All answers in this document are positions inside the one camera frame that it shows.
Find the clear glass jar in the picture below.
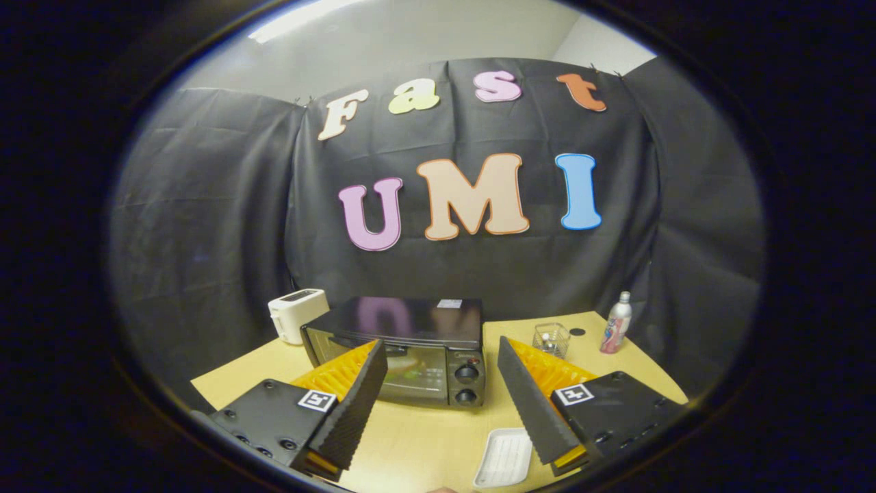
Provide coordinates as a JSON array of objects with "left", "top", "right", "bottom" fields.
[{"left": 533, "top": 323, "right": 571, "bottom": 360}]

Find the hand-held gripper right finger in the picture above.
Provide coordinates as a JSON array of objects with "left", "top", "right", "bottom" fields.
[{"left": 498, "top": 336, "right": 688, "bottom": 478}]

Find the black toaster oven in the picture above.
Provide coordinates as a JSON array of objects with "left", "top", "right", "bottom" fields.
[{"left": 300, "top": 296, "right": 487, "bottom": 409}]

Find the white pop-up toaster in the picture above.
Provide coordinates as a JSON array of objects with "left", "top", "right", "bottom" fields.
[{"left": 268, "top": 288, "right": 330, "bottom": 345}]

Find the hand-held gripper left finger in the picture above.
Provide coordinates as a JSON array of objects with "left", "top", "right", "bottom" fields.
[{"left": 207, "top": 339, "right": 389, "bottom": 483}]

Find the silver bottle with pink label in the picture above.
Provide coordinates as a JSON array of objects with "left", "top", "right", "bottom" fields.
[{"left": 600, "top": 291, "right": 632, "bottom": 355}]

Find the white plastic tray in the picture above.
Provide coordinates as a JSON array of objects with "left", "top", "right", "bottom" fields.
[{"left": 473, "top": 428, "right": 533, "bottom": 489}]

